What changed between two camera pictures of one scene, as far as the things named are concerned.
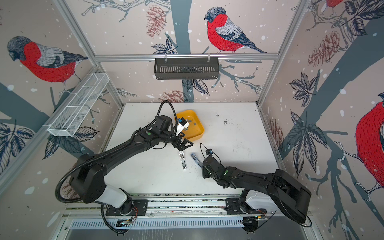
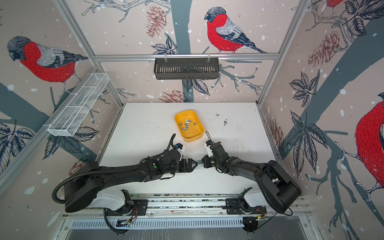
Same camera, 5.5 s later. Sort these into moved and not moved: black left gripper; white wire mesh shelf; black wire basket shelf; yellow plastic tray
Moved: black left gripper
Not moved: black wire basket shelf; yellow plastic tray; white wire mesh shelf
